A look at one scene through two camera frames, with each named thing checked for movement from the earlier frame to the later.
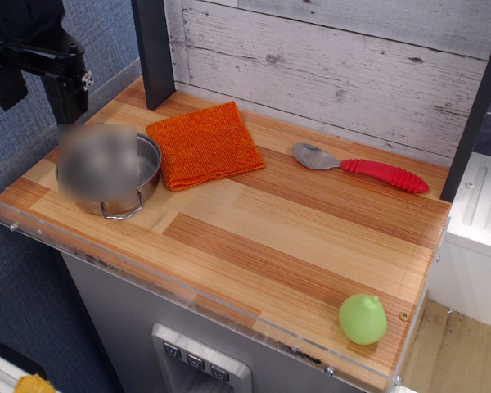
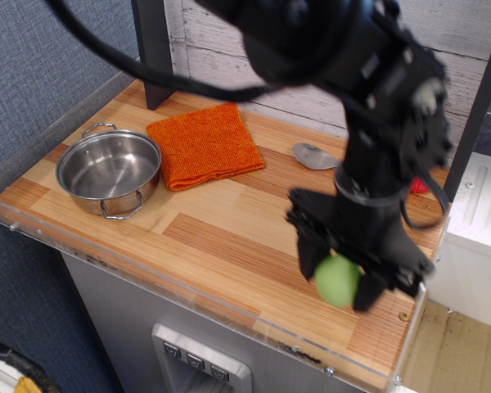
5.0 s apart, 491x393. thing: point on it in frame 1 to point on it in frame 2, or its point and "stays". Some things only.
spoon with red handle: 312,156 stays
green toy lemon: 362,318 to 335,277
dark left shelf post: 153,38 stays
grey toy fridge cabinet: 156,343 stays
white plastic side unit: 470,273 stays
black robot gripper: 29,34 to 364,228
